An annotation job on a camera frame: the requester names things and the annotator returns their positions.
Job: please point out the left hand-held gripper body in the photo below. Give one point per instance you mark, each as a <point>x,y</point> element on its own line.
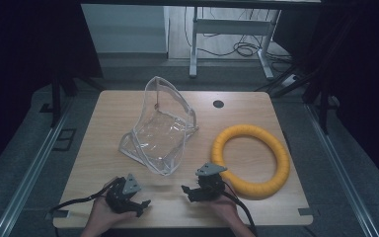
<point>120,197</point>

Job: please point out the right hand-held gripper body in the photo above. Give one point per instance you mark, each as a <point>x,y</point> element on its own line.
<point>209,187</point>

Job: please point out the person's left hand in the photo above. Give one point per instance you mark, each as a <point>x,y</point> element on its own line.
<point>103,215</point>

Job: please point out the person's right hand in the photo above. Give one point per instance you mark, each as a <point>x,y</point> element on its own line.
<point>225,207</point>

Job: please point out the clear plastic zip bag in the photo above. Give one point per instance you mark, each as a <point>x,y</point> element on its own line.
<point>164,131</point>

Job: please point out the black round table grommet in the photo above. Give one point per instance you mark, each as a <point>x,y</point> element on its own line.
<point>218,104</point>

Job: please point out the black metal stand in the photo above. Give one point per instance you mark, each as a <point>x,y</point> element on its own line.
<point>322,95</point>
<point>56,98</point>

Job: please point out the silver floor rail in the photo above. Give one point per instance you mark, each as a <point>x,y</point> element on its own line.
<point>342,171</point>
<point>29,177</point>

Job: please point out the white metal desk frame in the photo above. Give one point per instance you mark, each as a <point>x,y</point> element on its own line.
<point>230,27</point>

